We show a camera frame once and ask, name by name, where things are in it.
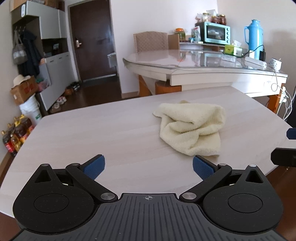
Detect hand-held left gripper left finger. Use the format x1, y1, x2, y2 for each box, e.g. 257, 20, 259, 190
28, 155, 118, 204

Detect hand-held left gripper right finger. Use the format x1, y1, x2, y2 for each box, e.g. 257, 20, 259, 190
180, 155, 270, 204

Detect cream terry towel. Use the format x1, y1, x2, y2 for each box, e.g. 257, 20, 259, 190
153, 100, 226, 157

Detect white dotted mug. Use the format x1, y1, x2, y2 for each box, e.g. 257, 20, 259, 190
268, 58, 282, 70

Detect row of shoes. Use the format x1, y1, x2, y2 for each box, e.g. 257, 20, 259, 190
50, 81, 81, 114

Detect white power strip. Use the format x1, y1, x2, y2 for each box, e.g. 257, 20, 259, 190
245, 57, 267, 67

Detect cluster of oil bottles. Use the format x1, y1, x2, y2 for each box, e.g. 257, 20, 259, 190
1, 115, 35, 156

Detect white plastic bucket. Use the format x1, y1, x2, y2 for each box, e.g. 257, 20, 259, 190
20, 95, 42, 127

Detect pink green plastic bag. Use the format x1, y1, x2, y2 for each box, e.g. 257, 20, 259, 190
35, 77, 50, 92

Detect red printed cardboard box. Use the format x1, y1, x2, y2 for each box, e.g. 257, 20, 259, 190
10, 77, 38, 106

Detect green tissue box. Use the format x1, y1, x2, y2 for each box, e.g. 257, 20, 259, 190
225, 40, 243, 56

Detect blue thermos flask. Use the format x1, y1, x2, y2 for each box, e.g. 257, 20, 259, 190
245, 19, 264, 59

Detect straw hat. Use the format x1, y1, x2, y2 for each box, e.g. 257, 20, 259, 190
13, 75, 31, 87

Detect white glass-topped dining table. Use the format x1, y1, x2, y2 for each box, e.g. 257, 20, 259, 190
122, 47, 288, 114

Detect teal toaster oven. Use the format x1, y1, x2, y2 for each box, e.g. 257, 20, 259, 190
203, 22, 231, 45

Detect brown wooden board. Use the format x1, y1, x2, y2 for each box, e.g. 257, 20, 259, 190
168, 34, 180, 49

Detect dark hanging coat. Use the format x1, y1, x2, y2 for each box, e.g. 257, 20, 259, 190
18, 30, 43, 78

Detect dark brown door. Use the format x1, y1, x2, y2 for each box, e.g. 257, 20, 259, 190
68, 0, 121, 81

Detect white snack packet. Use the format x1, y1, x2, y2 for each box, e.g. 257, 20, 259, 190
191, 26, 201, 42

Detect orange-lidded pickle jar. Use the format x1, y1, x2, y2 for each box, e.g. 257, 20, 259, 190
174, 28, 186, 42

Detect beige quilted chair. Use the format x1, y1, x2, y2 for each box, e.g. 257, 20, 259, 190
133, 31, 168, 52

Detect grey tote bag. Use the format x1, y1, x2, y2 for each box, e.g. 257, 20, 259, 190
12, 30, 28, 65

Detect grey hallway cabinet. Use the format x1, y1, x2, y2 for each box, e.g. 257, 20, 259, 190
10, 0, 77, 112

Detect plain cardboard box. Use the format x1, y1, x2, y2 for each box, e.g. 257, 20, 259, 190
10, 0, 23, 12
44, 0, 65, 11

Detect white hanging cables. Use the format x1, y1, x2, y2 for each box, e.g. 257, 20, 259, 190
272, 70, 292, 116

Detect black cable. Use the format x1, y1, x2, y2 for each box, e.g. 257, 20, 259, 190
240, 45, 265, 57

